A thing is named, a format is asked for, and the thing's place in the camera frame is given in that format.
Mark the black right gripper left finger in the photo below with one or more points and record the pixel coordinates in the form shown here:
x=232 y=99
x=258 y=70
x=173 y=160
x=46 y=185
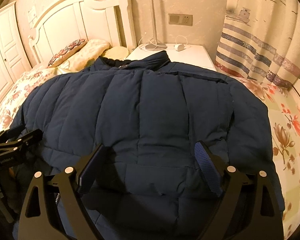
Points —
x=39 y=217

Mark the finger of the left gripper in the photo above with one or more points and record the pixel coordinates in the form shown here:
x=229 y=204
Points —
x=27 y=139
x=12 y=133

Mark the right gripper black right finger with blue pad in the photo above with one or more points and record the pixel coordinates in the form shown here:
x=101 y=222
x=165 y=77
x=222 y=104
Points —
x=246 y=207

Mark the navy blue puffer jacket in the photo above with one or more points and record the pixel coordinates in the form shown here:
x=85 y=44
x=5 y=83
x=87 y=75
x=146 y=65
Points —
x=150 y=113

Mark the white wardrobe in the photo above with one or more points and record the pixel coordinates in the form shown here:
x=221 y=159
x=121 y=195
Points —
x=13 y=59

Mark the floral bed sheet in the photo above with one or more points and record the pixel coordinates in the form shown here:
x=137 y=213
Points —
x=284 y=116

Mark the patterned round cushion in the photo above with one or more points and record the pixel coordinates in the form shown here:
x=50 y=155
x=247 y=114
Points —
x=67 y=52

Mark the cream floral pillow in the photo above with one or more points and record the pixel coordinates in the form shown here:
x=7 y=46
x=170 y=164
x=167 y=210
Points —
x=84 y=57

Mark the yellow pillow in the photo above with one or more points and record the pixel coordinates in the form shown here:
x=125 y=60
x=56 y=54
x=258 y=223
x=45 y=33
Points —
x=116 y=53

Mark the white wooden headboard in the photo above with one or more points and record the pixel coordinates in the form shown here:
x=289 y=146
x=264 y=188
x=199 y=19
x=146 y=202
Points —
x=67 y=20

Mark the white nightstand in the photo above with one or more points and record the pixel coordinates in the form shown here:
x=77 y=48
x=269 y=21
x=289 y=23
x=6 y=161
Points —
x=191 y=54

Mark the white floor lamp pole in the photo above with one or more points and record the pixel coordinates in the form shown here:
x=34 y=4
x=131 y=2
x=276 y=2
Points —
x=154 y=22

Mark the nautical striped curtain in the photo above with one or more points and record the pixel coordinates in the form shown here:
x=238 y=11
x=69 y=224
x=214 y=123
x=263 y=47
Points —
x=260 y=40

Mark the paper notices on wall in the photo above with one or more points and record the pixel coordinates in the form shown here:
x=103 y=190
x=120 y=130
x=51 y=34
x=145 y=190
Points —
x=32 y=17

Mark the white charger with cable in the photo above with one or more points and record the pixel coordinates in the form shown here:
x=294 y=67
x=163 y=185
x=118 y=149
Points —
x=180 y=43

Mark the wall socket panel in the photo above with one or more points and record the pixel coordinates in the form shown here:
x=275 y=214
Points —
x=180 y=19

